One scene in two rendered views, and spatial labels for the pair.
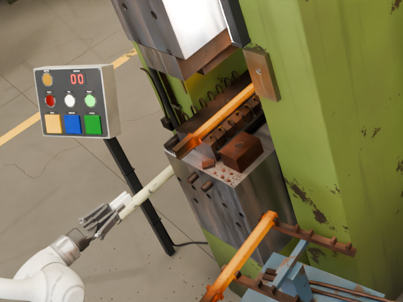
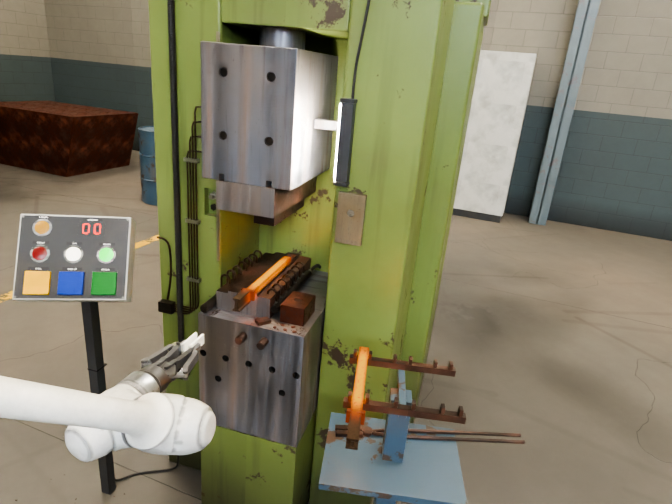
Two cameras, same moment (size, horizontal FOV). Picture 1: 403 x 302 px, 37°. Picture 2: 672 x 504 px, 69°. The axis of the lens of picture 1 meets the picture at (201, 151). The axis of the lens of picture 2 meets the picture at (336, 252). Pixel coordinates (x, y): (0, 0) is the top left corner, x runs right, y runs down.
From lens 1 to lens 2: 1.14 m
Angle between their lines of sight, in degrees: 45
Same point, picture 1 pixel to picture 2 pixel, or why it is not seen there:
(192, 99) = (221, 269)
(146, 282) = not seen: outside the picture
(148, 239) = (70, 481)
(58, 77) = (61, 226)
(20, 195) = not seen: outside the picture
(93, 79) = (116, 230)
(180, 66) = (275, 201)
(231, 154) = (295, 305)
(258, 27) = (365, 169)
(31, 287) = (151, 409)
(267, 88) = (353, 232)
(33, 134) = not seen: outside the picture
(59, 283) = (189, 404)
